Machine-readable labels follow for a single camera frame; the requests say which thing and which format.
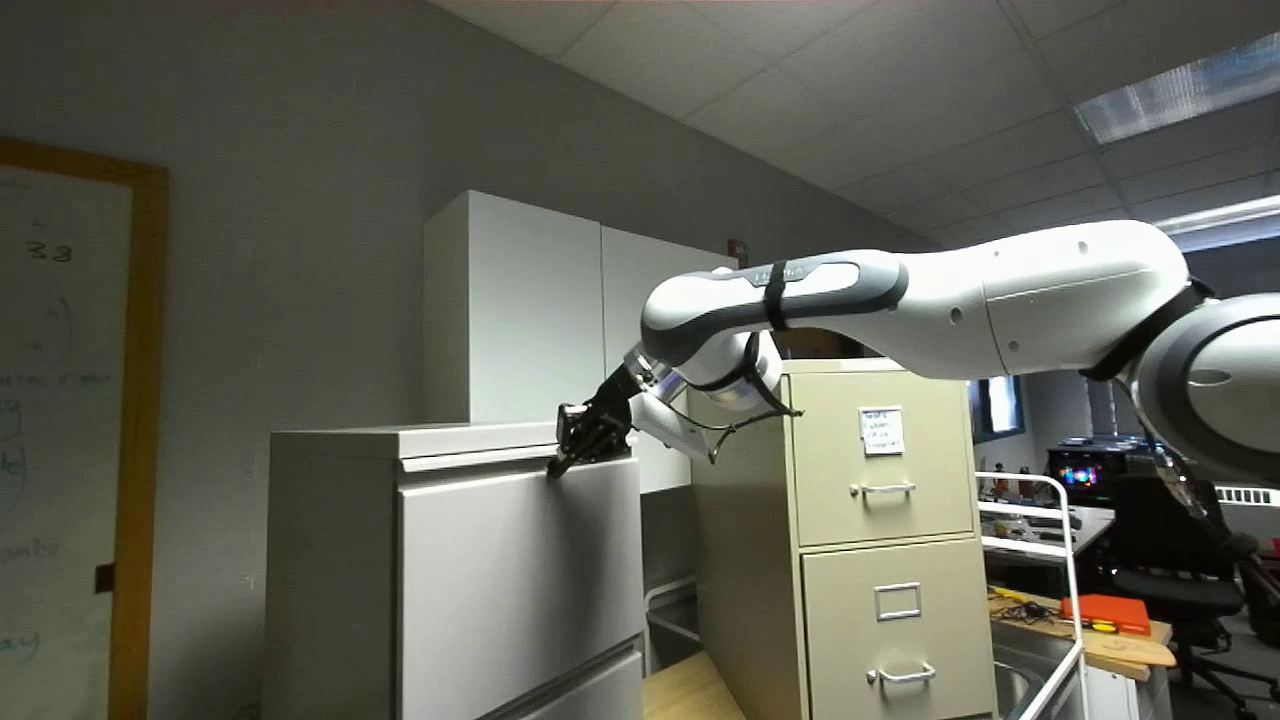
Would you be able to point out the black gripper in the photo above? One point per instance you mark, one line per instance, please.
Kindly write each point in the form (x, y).
(610, 410)

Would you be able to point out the metal filing cabinet drawer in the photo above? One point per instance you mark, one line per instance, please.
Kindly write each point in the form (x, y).
(522, 572)

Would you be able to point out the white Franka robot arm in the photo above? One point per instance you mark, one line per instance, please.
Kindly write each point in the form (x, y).
(1012, 300)

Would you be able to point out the tall white storage cabinet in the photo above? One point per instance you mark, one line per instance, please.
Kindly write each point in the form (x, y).
(522, 305)

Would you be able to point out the beige two-drawer filing cabinet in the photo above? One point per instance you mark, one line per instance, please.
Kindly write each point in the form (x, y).
(746, 561)

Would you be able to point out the grey lower cabinet drawer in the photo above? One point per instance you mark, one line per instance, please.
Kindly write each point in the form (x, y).
(587, 692)

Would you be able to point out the dark box on cabinet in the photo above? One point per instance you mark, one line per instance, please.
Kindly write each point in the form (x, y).
(813, 347)

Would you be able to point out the beige drawer with paper note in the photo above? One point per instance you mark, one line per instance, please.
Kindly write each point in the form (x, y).
(834, 463)

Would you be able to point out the grey metal filing cabinet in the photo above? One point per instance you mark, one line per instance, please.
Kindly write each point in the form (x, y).
(335, 572)

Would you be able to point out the beige drawer with label holder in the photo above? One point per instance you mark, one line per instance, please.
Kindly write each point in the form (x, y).
(895, 640)

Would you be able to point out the white paper note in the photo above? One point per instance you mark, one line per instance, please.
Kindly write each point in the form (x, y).
(882, 429)

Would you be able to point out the metal label holder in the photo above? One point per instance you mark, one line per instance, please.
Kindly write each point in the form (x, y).
(899, 600)

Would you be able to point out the wood framed whiteboard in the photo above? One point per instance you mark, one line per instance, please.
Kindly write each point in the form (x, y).
(67, 427)

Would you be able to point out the orange flat box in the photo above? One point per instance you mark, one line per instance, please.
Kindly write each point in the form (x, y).
(1110, 609)

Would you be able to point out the wooden work table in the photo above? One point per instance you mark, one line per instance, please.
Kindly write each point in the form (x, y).
(1135, 649)

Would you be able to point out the black office chair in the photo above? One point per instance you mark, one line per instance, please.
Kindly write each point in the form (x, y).
(1174, 572)

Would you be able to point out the ceiling light panel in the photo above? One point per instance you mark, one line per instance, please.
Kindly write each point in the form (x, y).
(1174, 85)

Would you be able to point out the white tubular cart frame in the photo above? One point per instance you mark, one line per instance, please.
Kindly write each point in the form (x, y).
(1068, 572)

